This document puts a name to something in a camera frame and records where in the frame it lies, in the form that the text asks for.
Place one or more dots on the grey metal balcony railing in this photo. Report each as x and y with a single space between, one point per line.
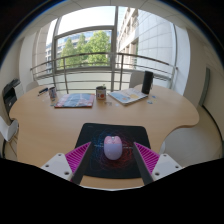
83 68

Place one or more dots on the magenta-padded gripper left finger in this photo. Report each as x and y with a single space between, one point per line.
56 165

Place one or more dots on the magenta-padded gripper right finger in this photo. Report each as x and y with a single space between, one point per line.
166 165

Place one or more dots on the black and white printer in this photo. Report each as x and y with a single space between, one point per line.
10 96

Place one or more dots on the black mouse pad, swirl print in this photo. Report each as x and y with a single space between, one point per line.
96 136

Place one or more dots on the printed can with red band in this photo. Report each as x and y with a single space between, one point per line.
52 94

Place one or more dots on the red and blue printed mat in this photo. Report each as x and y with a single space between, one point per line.
75 100

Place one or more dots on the white chair with wooden legs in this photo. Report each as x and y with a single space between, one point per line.
7 131

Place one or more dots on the white printed mug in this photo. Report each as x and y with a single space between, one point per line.
101 93

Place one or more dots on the dark blue stapler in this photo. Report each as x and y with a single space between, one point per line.
42 91

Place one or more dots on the pink and lilac computer mouse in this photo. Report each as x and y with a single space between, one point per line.
113 148

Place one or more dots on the light blue illustrated book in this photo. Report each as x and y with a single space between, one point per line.
128 96

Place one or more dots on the tall black bottle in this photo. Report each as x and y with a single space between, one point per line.
147 82

